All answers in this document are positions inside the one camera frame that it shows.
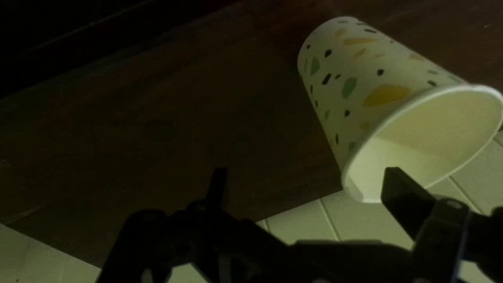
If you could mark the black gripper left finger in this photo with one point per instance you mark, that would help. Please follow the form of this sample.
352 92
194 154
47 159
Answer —
221 249

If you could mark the white speckled paper cup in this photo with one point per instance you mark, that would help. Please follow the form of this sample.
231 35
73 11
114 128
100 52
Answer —
380 104

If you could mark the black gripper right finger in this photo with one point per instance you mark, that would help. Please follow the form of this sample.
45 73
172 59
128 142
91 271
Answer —
444 231

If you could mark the dark wooden cabinet hutch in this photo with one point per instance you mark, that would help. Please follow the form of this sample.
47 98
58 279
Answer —
147 126

